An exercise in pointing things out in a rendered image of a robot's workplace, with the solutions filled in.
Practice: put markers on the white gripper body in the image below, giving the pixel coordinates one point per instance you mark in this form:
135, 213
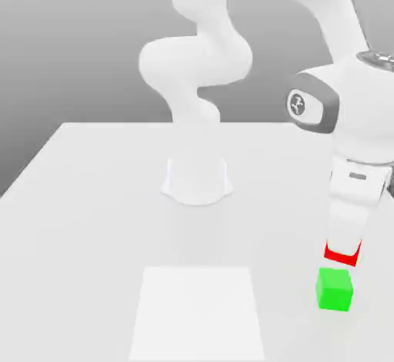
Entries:
357, 188

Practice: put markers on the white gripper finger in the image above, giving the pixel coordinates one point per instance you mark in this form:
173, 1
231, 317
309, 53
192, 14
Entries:
346, 226

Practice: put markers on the small red cube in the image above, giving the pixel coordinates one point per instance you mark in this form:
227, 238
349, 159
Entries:
338, 257

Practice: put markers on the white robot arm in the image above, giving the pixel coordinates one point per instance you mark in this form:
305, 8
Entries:
197, 60

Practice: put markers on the small green cube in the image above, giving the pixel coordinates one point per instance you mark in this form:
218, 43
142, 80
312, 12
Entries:
335, 291

